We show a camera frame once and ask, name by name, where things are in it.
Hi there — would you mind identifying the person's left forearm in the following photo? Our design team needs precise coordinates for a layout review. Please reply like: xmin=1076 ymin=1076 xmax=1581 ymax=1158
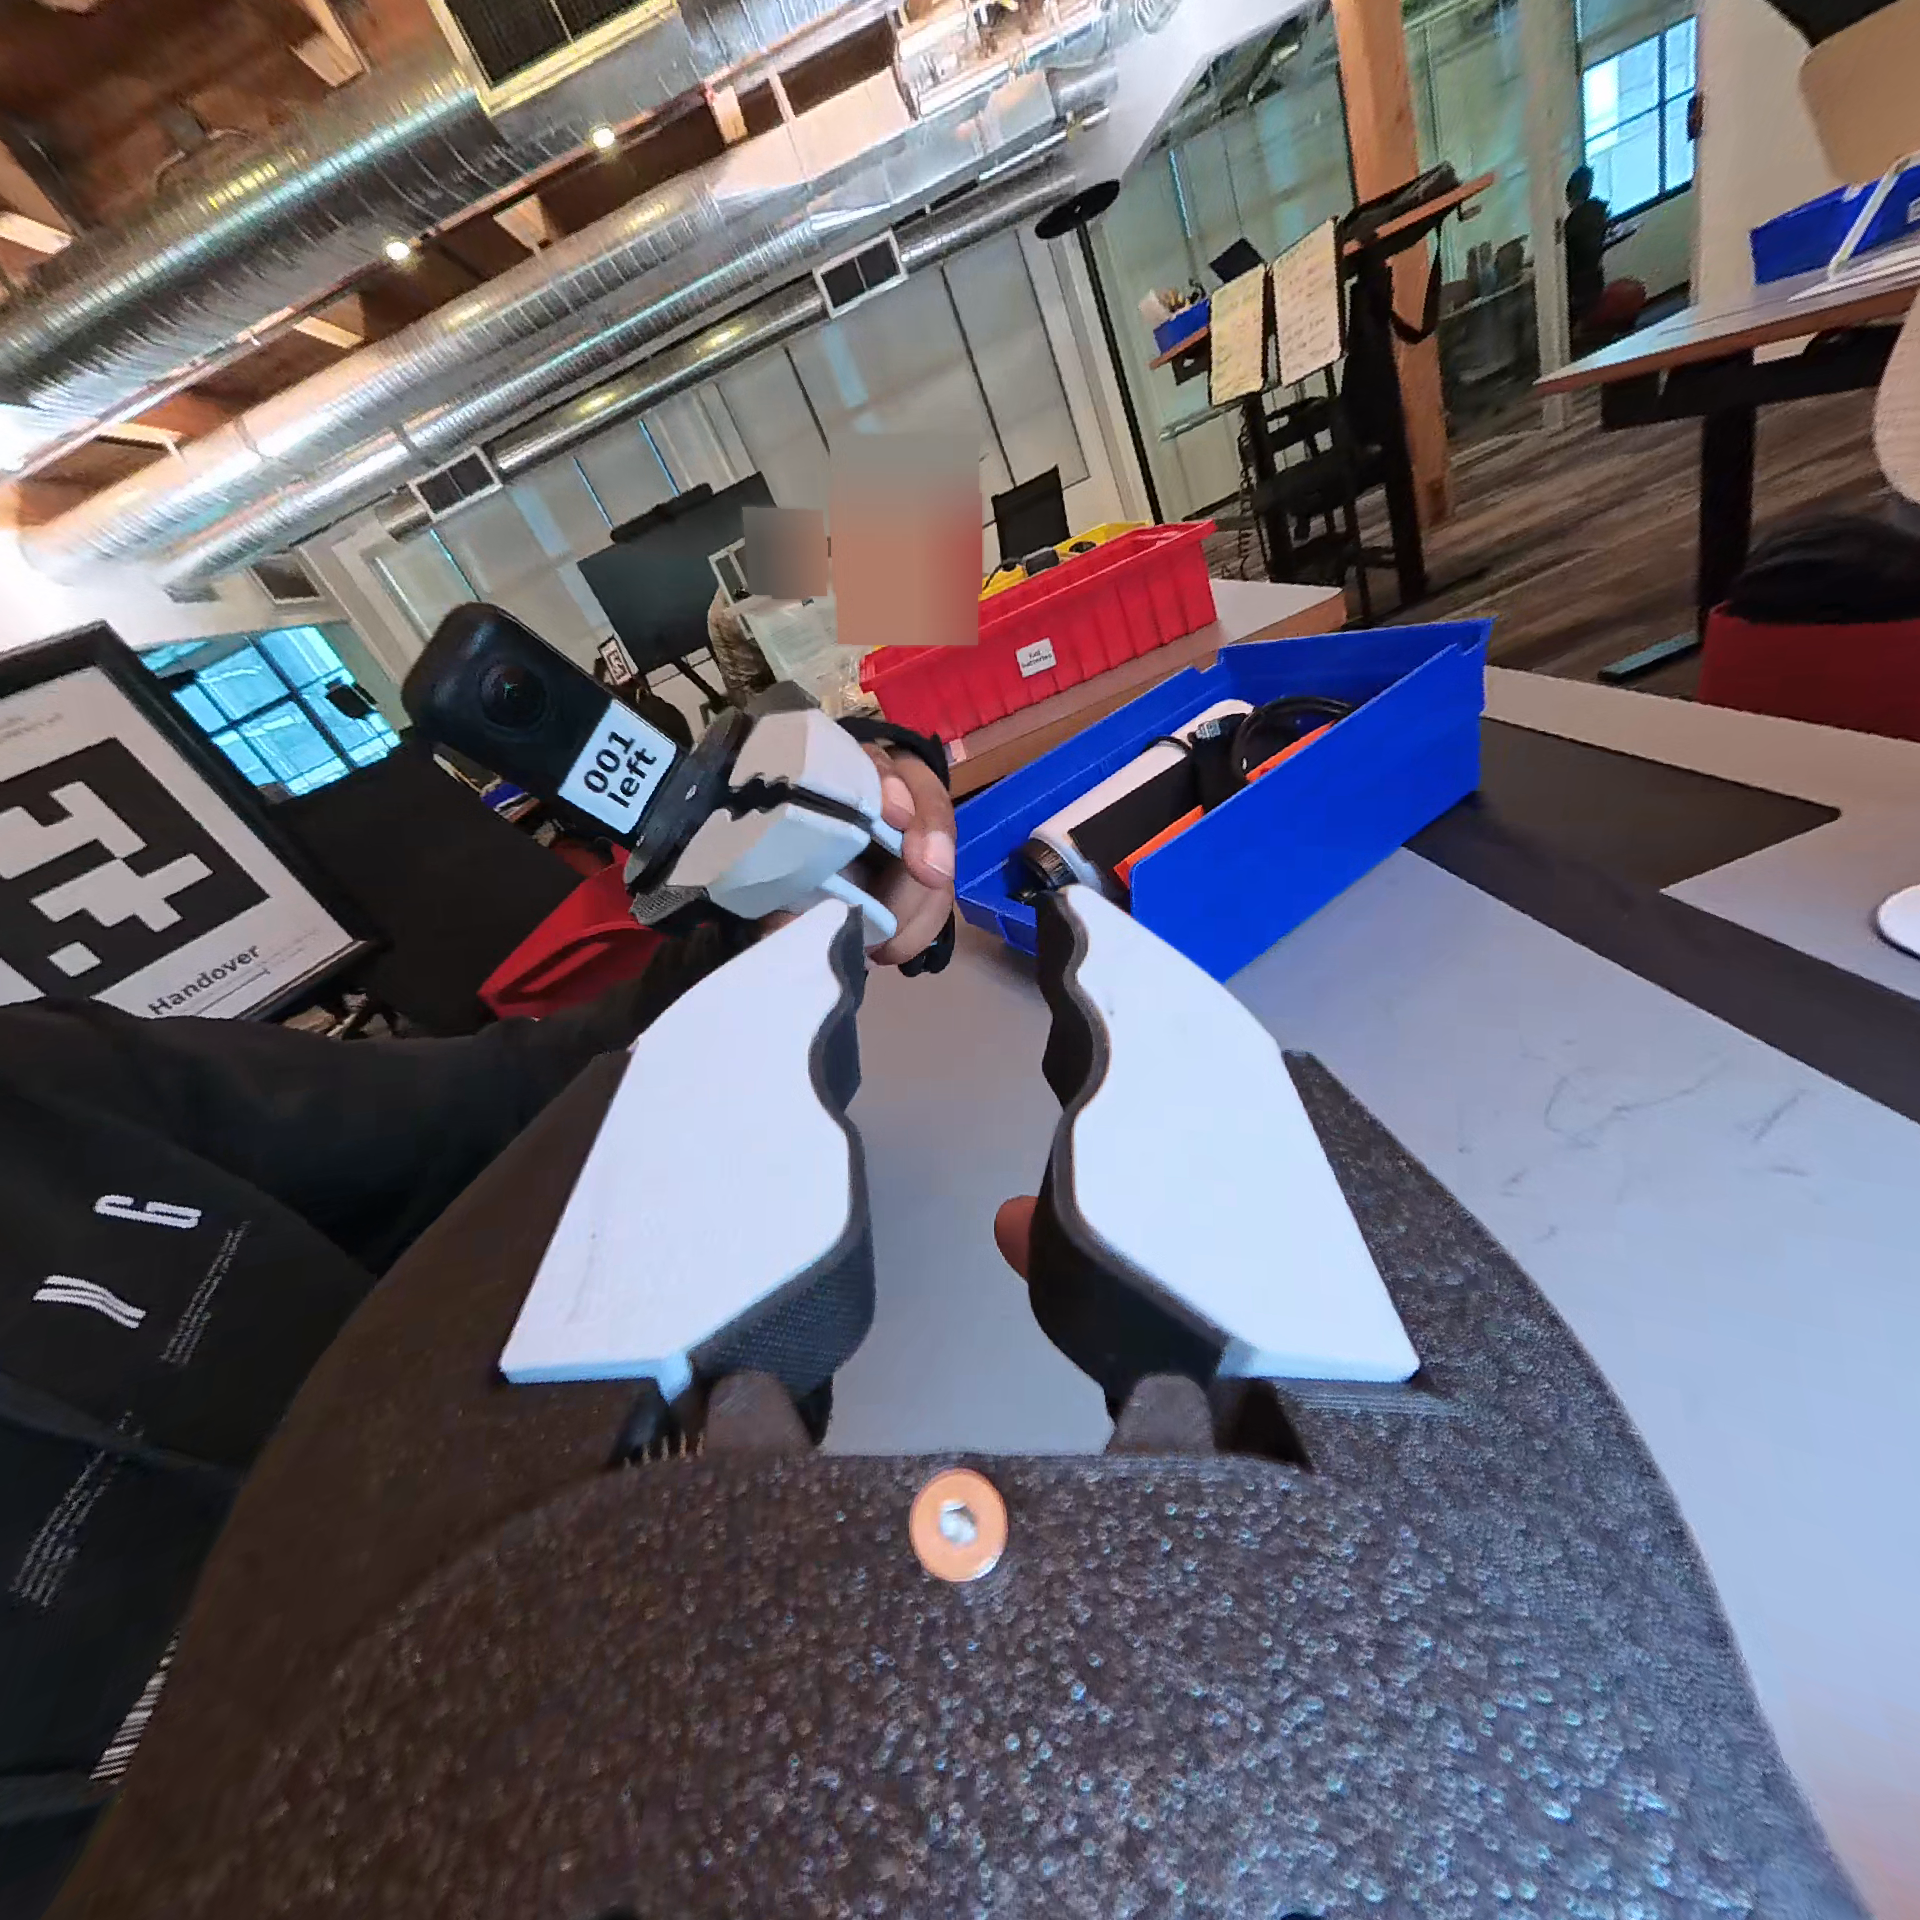
xmin=0 ymin=916 xmax=752 ymax=1275

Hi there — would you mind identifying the blue plastic bin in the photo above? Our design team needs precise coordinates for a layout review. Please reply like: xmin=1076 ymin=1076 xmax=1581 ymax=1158
xmin=952 ymin=617 xmax=1494 ymax=987

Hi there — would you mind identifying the fiducial marker sign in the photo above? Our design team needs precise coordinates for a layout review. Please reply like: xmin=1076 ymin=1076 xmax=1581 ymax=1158
xmin=0 ymin=621 xmax=372 ymax=1023

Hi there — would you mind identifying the large black screen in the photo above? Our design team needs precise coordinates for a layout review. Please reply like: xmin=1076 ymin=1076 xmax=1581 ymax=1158
xmin=575 ymin=471 xmax=776 ymax=697

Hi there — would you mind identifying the black board on stand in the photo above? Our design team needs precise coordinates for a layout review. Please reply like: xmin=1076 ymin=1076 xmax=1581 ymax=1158
xmin=1870 ymin=292 xmax=1920 ymax=954

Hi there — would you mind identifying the black cable bundle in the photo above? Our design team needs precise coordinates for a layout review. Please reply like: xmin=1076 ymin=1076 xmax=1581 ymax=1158
xmin=1187 ymin=687 xmax=1361 ymax=808

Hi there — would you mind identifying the black desk monitor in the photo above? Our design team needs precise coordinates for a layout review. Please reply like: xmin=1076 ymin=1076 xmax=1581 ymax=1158
xmin=993 ymin=467 xmax=1069 ymax=560

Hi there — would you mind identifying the white tube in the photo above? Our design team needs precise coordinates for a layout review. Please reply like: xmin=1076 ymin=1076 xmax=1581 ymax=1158
xmin=1024 ymin=697 xmax=1260 ymax=885

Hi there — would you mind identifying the wooden office desk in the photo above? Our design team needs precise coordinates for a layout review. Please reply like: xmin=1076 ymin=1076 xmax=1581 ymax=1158
xmin=1531 ymin=253 xmax=1920 ymax=686

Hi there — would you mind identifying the red plastic crate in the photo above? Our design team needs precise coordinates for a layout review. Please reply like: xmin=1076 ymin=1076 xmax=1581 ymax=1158
xmin=863 ymin=518 xmax=1221 ymax=736

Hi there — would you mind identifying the ceiling air vent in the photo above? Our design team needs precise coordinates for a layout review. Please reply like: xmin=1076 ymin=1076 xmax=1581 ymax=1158
xmin=444 ymin=0 xmax=683 ymax=90

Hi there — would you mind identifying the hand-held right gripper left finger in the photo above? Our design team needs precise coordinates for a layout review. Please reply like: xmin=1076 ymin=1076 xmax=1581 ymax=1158
xmin=499 ymin=904 xmax=878 ymax=1407

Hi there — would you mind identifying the red fabric tote bag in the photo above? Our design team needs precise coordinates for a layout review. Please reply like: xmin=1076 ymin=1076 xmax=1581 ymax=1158
xmin=476 ymin=861 xmax=663 ymax=1023

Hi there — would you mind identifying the orange plastic piece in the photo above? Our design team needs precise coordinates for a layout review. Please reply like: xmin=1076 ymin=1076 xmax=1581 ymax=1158
xmin=1112 ymin=715 xmax=1340 ymax=885

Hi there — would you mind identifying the black floor lamp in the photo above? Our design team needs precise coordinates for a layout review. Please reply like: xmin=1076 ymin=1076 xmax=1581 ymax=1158
xmin=1035 ymin=176 xmax=1167 ymax=523

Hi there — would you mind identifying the silver air duct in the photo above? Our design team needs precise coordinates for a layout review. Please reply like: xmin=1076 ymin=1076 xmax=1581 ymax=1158
xmin=0 ymin=61 xmax=1130 ymax=596

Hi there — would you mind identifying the whiteboard easel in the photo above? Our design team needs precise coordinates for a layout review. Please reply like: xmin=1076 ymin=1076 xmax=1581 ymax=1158
xmin=1154 ymin=174 xmax=1494 ymax=621

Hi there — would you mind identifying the small blue bin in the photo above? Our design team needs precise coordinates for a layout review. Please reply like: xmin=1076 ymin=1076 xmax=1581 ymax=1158
xmin=1748 ymin=182 xmax=1920 ymax=284

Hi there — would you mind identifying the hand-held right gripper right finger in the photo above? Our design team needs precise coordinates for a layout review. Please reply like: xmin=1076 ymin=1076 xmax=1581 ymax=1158
xmin=1024 ymin=885 xmax=1420 ymax=1425

